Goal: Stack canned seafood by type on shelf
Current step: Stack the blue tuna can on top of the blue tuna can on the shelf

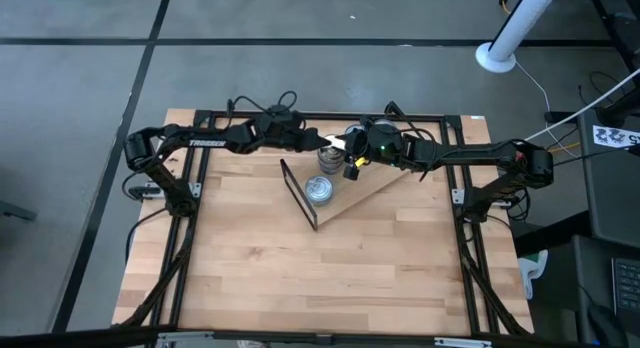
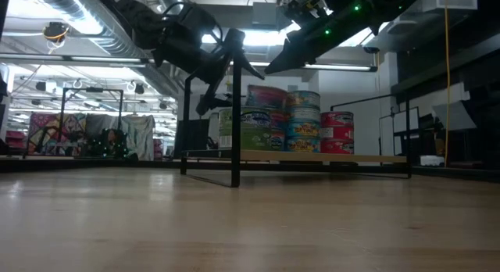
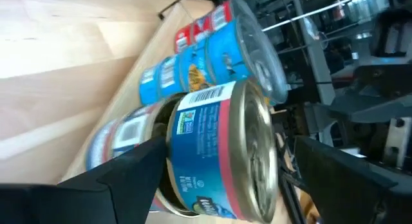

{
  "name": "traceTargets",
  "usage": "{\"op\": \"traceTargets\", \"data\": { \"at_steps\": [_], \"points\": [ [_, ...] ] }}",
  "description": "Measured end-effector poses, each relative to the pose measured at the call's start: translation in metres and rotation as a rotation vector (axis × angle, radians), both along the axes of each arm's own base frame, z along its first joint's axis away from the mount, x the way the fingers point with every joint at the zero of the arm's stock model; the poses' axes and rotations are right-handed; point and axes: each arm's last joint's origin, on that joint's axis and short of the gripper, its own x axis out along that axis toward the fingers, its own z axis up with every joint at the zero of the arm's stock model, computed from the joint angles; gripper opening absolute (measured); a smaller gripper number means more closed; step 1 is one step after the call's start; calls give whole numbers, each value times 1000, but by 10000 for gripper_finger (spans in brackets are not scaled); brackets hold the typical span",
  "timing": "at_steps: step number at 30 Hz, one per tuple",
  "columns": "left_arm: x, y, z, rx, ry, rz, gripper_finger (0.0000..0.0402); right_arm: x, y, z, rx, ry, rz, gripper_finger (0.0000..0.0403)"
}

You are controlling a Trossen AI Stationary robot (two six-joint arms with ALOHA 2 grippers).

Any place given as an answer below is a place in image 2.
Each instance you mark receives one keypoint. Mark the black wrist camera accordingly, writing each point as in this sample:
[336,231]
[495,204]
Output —
[306,10]
[191,18]

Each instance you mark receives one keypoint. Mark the grey slanted panel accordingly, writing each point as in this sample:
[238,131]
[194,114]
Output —
[453,117]

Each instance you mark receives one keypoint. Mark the black ceiling dome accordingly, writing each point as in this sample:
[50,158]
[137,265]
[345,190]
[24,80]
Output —
[371,50]

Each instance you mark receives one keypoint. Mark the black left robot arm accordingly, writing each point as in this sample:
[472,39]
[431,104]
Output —
[136,14]

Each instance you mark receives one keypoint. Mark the small white block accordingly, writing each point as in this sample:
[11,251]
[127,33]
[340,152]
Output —
[431,160]

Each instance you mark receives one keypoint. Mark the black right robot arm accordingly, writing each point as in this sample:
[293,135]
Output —
[383,6]

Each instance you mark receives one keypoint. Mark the white ceiling unit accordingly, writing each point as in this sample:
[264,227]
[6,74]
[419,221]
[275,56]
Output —
[449,0]

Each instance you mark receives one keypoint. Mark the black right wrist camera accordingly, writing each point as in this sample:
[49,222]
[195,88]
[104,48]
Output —
[306,10]

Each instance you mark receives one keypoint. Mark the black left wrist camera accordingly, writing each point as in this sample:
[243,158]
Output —
[191,18]

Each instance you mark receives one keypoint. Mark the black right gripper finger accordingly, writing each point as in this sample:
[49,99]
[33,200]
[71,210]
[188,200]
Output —
[291,55]

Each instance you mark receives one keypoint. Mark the black table extrusion frame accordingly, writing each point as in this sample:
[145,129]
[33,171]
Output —
[78,164]

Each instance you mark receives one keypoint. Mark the colourful patterned cloth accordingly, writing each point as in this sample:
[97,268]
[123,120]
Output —
[51,131]

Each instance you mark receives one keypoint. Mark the white panel black frame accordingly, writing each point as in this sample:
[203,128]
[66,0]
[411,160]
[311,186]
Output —
[400,121]

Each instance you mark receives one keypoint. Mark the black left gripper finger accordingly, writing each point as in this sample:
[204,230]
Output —
[250,65]
[216,92]

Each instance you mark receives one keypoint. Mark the bright ceiling light panel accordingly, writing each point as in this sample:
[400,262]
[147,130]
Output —
[265,37]

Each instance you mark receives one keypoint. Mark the black background robot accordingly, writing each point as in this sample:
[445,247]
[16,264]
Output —
[109,143]

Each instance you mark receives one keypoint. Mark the red background box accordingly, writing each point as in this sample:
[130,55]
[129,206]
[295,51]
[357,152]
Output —
[16,141]

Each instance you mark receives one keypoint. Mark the grey ceiling box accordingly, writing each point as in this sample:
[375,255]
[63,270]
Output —
[265,14]

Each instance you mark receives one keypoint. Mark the black ceiling sensor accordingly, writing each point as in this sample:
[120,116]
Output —
[55,31]

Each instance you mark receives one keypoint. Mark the white draped cloth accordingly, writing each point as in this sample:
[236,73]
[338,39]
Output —
[138,135]

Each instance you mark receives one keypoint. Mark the pink background item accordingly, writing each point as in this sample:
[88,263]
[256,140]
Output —
[158,147]

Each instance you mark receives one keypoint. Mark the wooden shelf black metal frame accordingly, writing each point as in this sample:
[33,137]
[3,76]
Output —
[238,127]

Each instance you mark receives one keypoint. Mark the black background box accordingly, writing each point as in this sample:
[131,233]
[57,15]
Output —
[193,135]

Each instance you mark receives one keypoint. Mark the long ceiling light tube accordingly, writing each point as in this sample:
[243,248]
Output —
[343,67]

